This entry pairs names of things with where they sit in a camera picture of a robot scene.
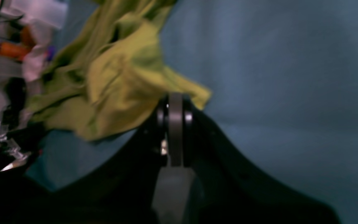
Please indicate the blue table cloth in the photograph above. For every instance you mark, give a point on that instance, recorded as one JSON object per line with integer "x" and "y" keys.
{"x": 284, "y": 81}

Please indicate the olive green t-shirt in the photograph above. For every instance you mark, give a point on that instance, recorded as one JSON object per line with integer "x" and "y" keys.
{"x": 111, "y": 77}

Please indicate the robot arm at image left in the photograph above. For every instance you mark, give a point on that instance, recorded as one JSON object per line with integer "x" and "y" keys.
{"x": 20, "y": 147}

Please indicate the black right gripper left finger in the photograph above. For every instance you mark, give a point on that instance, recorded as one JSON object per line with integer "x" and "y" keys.
{"x": 120, "y": 191}

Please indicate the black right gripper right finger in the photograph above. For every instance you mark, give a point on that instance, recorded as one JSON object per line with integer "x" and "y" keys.
{"x": 235, "y": 190}

